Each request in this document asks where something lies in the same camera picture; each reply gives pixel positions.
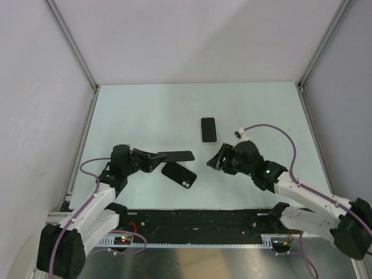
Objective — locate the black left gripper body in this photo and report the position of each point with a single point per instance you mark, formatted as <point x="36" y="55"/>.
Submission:
<point x="140" y="161"/>

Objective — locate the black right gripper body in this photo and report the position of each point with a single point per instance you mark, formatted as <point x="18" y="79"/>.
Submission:
<point x="231" y="165"/>

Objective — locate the black phone case with holes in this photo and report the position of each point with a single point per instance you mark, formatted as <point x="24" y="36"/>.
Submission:
<point x="179" y="174"/>

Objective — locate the black smartphone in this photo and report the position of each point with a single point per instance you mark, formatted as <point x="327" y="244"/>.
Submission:
<point x="208" y="130"/>

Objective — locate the pink silicone phone case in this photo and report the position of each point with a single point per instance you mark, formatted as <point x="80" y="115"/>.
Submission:
<point x="208" y="143"/>

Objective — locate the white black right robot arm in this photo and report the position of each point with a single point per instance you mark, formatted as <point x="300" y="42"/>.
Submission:
<point x="345" y="223"/>

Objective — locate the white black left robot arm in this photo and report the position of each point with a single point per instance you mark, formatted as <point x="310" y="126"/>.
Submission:
<point x="64" y="247"/>

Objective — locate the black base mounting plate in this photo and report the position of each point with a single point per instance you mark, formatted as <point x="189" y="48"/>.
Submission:
<point x="201" y="225"/>

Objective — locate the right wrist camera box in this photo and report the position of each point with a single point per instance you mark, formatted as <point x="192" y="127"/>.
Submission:
<point x="241" y="136"/>

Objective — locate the grey slotted cable duct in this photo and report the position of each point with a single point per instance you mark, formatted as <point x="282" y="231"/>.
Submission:
<point x="121" y="241"/>

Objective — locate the aluminium corner post left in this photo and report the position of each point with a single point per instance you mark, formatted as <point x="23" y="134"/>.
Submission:
<point x="71" y="42"/>

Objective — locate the aluminium corner post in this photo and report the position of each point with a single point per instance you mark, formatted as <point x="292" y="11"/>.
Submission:
<point x="325" y="41"/>
<point x="71" y="42"/>

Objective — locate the aluminium corner post right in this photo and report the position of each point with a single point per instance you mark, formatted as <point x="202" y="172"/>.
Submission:
<point x="325" y="41"/>

